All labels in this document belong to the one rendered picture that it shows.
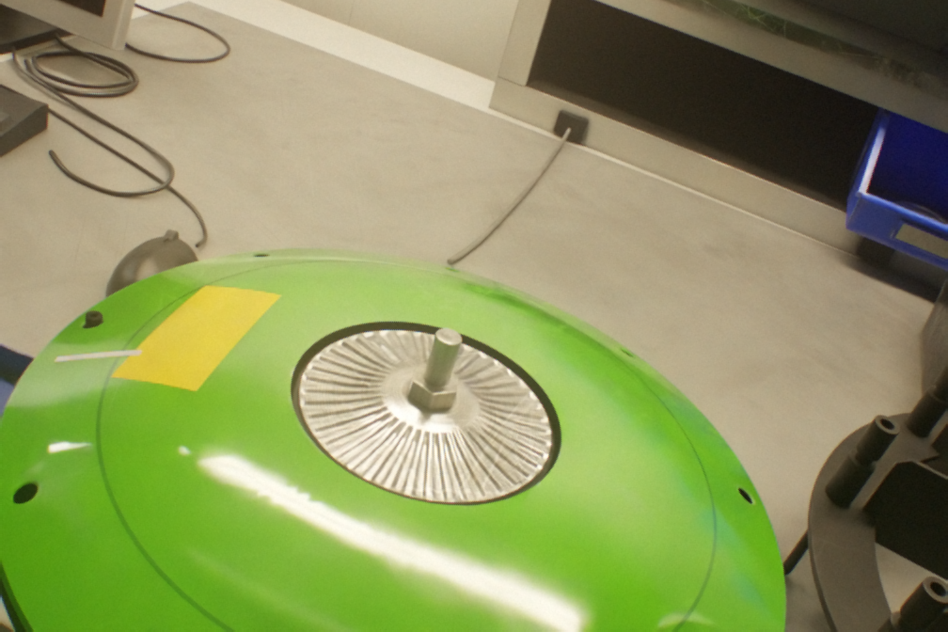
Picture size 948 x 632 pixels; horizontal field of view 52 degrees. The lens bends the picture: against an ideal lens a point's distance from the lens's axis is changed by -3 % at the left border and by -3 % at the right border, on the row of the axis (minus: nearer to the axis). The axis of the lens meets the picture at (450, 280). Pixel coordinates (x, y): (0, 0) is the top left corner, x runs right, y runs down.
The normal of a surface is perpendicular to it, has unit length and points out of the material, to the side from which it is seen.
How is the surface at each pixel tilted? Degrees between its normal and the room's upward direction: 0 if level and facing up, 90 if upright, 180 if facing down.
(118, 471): 21
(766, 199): 90
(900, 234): 104
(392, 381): 11
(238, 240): 0
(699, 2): 90
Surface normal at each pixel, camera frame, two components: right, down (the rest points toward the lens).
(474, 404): 0.47, -0.76
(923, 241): -0.43, 0.60
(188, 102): 0.24, -0.83
